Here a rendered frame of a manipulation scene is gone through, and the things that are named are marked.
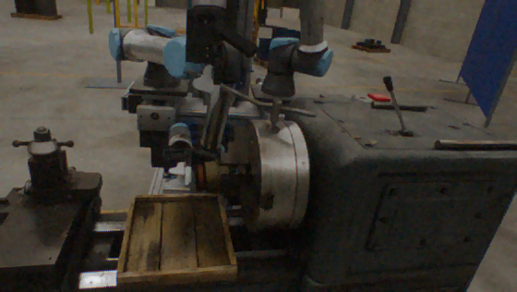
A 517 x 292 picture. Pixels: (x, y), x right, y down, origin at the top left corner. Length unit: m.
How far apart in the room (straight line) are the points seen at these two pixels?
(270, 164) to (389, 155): 0.28
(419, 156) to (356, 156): 0.17
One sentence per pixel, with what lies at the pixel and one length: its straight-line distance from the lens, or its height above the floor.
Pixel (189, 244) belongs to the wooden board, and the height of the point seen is 0.88.
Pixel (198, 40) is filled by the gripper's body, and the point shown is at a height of 1.45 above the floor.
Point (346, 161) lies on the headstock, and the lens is 0.81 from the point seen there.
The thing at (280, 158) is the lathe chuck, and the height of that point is 1.19.
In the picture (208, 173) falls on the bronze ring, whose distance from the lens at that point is 0.93.
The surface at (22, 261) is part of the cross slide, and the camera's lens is 0.94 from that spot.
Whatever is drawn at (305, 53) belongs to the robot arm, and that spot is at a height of 1.36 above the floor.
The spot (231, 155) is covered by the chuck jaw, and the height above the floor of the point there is 1.13.
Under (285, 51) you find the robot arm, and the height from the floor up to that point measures 1.35.
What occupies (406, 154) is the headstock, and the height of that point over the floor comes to 1.25.
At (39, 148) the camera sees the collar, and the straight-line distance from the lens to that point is 1.04.
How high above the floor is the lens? 1.56
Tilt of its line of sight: 25 degrees down
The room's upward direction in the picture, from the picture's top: 7 degrees clockwise
